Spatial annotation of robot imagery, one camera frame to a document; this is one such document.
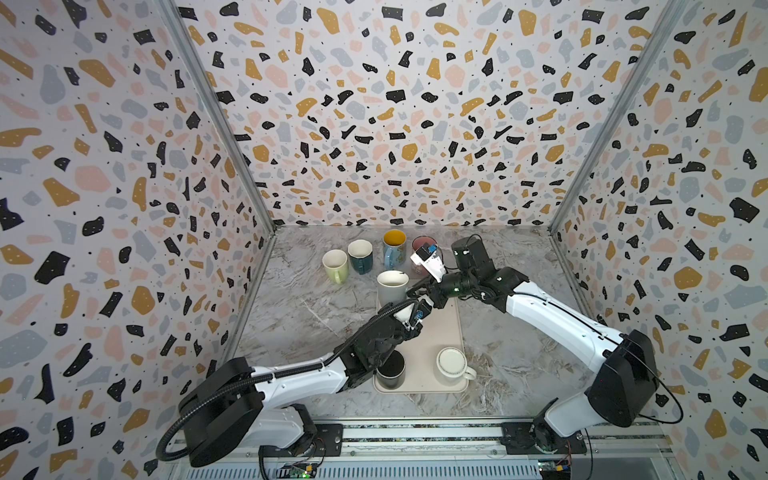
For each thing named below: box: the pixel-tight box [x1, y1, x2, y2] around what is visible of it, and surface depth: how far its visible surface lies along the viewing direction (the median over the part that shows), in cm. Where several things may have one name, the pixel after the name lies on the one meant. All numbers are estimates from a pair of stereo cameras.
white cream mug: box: [436, 346, 477, 381], surface depth 81 cm
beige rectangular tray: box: [373, 298, 470, 394], surface depth 85 cm
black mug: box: [376, 350, 406, 388], surface depth 78 cm
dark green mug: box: [347, 239, 373, 275], surface depth 103 cm
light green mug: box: [322, 249, 349, 285], surface depth 100 cm
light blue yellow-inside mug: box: [383, 229, 407, 269], surface depth 105 cm
